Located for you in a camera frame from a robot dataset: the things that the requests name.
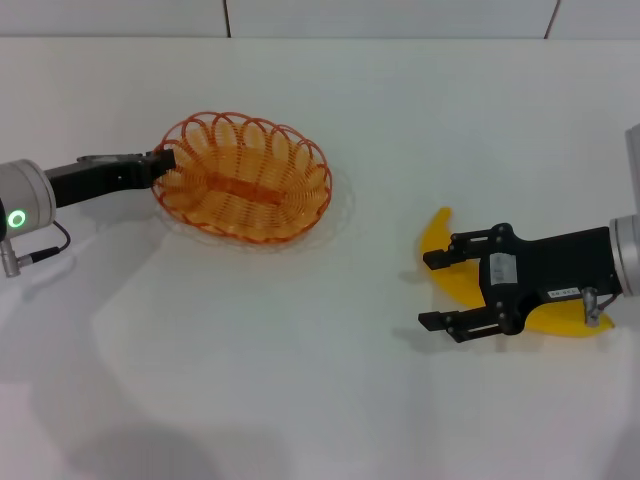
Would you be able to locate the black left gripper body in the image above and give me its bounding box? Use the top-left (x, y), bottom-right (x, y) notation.
top-left (44, 151), bottom-right (154, 209)

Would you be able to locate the orange wire basket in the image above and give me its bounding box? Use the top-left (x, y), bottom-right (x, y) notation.
top-left (150, 110), bottom-right (334, 246)

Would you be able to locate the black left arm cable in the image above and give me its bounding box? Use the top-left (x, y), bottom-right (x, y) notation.
top-left (18, 219), bottom-right (73, 264)

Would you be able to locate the yellow banana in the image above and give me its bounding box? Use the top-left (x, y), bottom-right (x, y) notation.
top-left (418, 205), bottom-right (616, 342)

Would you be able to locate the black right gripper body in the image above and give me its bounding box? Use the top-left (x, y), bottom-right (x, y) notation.
top-left (478, 222), bottom-right (624, 337)

